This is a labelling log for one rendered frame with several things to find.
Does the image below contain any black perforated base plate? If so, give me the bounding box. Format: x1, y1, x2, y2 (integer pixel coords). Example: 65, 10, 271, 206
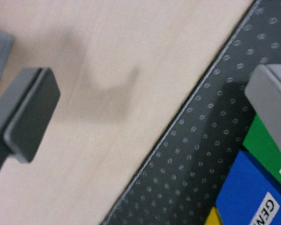
103, 0, 281, 225

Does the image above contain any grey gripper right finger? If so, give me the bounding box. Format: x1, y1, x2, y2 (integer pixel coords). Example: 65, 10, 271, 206
245, 65, 281, 151

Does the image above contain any yellow open bin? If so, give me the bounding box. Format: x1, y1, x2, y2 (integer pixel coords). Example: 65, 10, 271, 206
207, 209, 224, 225

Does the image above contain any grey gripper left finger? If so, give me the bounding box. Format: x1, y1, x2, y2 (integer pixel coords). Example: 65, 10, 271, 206
0, 67, 61, 171

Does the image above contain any blue bin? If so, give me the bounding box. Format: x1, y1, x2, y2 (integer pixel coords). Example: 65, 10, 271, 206
216, 150, 281, 225

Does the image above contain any green open bin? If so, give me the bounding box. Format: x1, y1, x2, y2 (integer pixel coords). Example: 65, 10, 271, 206
242, 112, 281, 183

